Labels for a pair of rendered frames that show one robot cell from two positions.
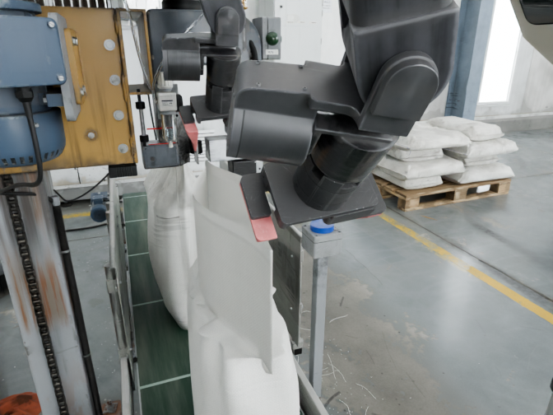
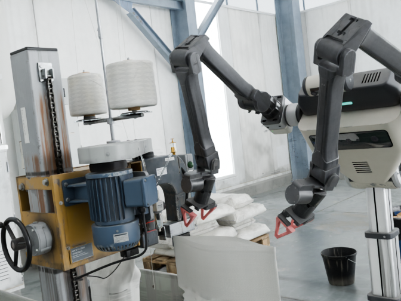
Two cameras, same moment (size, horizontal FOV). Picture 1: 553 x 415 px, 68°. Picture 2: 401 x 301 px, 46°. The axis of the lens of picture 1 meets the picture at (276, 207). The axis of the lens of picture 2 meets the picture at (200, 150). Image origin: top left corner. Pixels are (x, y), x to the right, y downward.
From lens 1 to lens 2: 1.21 m
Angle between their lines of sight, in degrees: 32
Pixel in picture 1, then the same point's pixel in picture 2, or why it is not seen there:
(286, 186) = (293, 214)
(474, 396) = not seen: outside the picture
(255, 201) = (285, 221)
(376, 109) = (329, 186)
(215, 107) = (203, 202)
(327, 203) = (307, 215)
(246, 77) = (299, 183)
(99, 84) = not seen: hidden behind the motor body
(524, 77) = (240, 153)
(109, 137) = not seen: hidden behind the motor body
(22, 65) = (151, 196)
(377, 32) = (329, 171)
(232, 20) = (218, 163)
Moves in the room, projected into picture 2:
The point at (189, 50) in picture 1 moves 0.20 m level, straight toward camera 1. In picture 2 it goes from (199, 178) to (238, 179)
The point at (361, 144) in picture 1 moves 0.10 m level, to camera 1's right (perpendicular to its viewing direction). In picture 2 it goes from (321, 194) to (346, 189)
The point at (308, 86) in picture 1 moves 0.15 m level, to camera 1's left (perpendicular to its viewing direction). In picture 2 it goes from (311, 183) to (269, 192)
